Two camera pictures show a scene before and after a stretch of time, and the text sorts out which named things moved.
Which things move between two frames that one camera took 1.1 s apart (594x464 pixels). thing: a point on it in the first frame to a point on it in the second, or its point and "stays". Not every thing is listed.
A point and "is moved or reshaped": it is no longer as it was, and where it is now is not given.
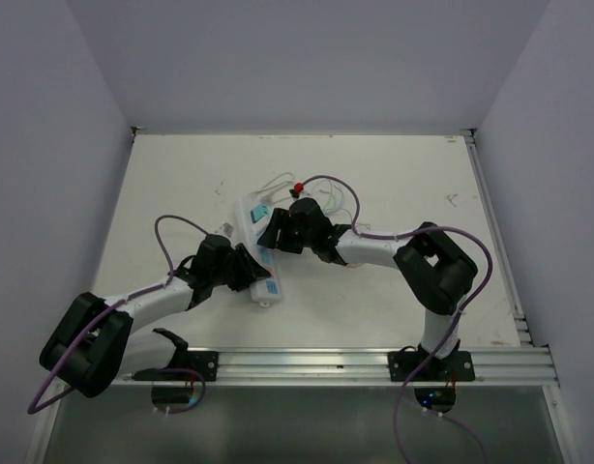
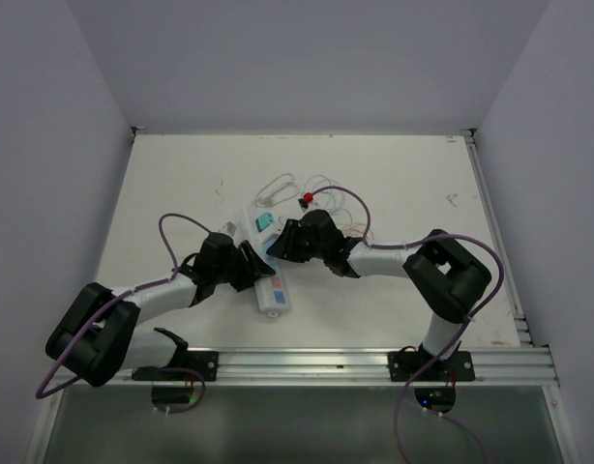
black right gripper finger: x=272 y=233 to x=289 y=243
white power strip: x=264 y=290 is moved or reshaped
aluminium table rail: x=241 y=366 stays
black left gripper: x=250 y=269 stays
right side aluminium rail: x=497 y=236 stays
